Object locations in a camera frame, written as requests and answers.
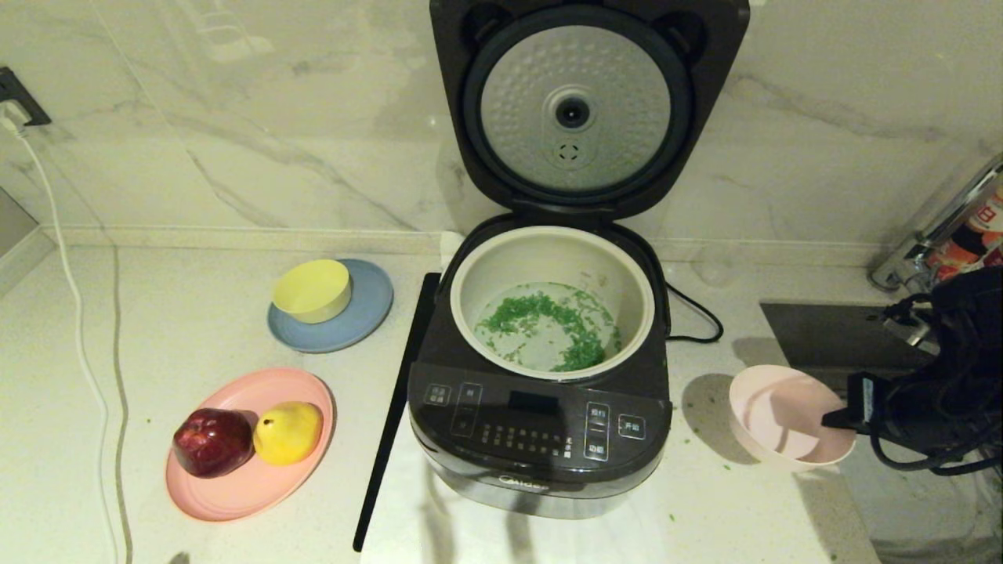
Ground pale pink bowl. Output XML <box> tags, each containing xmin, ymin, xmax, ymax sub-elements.
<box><xmin>728</xmin><ymin>364</ymin><xmax>858</xmax><ymax>472</ymax></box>

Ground black rice cooker lid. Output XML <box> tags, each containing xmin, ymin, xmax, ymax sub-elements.
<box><xmin>429</xmin><ymin>0</ymin><xmax>751</xmax><ymax>226</ymax></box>

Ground black rice cooker body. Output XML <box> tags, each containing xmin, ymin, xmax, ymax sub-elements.
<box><xmin>406</xmin><ymin>215</ymin><xmax>675</xmax><ymax>521</ymax></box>

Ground white inner pot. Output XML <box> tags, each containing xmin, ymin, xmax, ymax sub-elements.
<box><xmin>449</xmin><ymin>226</ymin><xmax>657</xmax><ymax>382</ymax></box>

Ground yellow bowl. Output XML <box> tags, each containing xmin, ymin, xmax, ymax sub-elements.
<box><xmin>271</xmin><ymin>259</ymin><xmax>353</xmax><ymax>325</ymax></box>

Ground stainless steel sink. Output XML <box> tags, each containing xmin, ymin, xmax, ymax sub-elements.
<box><xmin>759</xmin><ymin>302</ymin><xmax>1003</xmax><ymax>564</ymax></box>

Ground white cloth in sink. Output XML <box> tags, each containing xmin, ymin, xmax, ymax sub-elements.
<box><xmin>815</xmin><ymin>439</ymin><xmax>1003</xmax><ymax>553</ymax></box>

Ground chrome faucet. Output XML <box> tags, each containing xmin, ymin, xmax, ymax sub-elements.
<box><xmin>867</xmin><ymin>153</ymin><xmax>1003</xmax><ymax>295</ymax></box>

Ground red white label bottle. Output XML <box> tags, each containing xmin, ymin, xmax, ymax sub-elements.
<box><xmin>936</xmin><ymin>184</ymin><xmax>1003</xmax><ymax>283</ymax></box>

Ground green chopped vegetables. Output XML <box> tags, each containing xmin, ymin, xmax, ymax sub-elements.
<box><xmin>475</xmin><ymin>282</ymin><xmax>624</xmax><ymax>374</ymax></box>

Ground black tray edge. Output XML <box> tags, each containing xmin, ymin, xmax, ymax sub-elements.
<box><xmin>352</xmin><ymin>272</ymin><xmax>441</xmax><ymax>554</ymax></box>

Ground blue plate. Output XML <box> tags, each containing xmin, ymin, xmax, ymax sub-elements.
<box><xmin>267</xmin><ymin>258</ymin><xmax>395</xmax><ymax>355</ymax></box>

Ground yellow pear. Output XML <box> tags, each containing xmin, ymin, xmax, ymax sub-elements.
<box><xmin>252</xmin><ymin>400</ymin><xmax>324</xmax><ymax>468</ymax></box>

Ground pink plate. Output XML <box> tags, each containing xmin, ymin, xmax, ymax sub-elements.
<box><xmin>165</xmin><ymin>367</ymin><xmax>336</xmax><ymax>524</ymax></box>

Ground red apple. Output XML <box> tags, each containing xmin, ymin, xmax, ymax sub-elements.
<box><xmin>172</xmin><ymin>407</ymin><xmax>258</xmax><ymax>479</ymax></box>

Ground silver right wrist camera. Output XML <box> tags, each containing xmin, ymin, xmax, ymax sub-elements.
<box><xmin>882</xmin><ymin>295</ymin><xmax>941</xmax><ymax>350</ymax></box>

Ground black power cable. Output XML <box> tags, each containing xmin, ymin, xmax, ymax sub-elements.
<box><xmin>666</xmin><ymin>280</ymin><xmax>723</xmax><ymax>342</ymax></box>

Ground white power cable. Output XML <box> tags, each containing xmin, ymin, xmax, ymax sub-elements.
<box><xmin>0</xmin><ymin>106</ymin><xmax>131</xmax><ymax>564</ymax></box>

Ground black wall socket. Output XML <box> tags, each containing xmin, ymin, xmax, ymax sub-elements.
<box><xmin>0</xmin><ymin>67</ymin><xmax>50</xmax><ymax>128</ymax></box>

